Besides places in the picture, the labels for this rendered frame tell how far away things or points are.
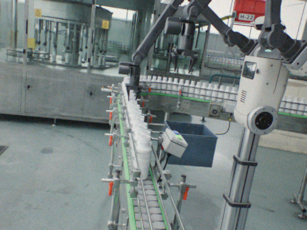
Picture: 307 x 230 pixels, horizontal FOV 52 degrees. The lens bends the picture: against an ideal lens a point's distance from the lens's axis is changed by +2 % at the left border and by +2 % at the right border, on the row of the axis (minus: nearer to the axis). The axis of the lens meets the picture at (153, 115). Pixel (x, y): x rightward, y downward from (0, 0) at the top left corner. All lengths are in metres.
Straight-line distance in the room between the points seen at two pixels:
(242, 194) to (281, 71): 0.71
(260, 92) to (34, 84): 3.89
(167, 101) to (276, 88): 1.74
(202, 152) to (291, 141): 3.84
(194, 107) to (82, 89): 2.20
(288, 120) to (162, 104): 1.25
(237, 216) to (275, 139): 3.95
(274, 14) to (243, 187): 0.92
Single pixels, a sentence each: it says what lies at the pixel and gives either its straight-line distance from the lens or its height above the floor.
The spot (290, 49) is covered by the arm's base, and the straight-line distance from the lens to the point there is 1.50.
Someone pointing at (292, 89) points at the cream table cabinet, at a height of 1.04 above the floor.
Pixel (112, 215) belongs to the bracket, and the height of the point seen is 0.96.
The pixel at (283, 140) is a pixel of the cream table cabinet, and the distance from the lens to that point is 5.81.
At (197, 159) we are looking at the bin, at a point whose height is 0.78.
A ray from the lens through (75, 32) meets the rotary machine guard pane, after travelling 4.88.
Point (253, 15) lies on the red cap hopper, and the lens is 8.33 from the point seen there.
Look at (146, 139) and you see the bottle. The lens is 1.12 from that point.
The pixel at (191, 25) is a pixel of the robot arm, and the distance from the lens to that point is 1.34.
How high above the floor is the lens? 1.50
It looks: 13 degrees down
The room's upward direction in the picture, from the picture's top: 8 degrees clockwise
